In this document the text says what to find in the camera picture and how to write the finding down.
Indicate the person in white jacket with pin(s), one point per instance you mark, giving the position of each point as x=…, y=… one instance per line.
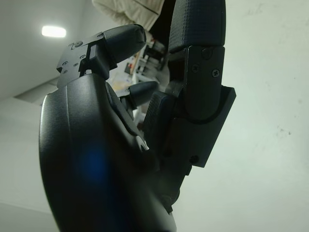
x=125, y=12

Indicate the ceiling light panel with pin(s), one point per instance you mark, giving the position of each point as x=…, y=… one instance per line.
x=53, y=31

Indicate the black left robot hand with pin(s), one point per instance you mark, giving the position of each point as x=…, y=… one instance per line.
x=96, y=157

